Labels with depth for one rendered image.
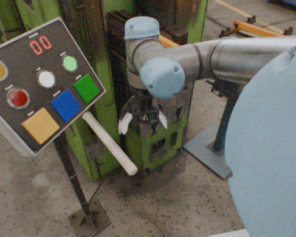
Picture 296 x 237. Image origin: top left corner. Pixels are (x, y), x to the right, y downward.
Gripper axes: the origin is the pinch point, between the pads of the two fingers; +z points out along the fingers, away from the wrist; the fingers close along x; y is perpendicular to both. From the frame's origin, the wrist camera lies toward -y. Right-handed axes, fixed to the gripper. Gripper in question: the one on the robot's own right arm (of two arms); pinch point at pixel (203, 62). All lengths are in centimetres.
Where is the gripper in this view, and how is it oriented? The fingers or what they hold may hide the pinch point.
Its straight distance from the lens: 97.2
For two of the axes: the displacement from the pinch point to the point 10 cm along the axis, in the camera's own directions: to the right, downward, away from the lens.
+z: -6.0, -5.6, 5.7
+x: 8.0, -4.3, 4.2
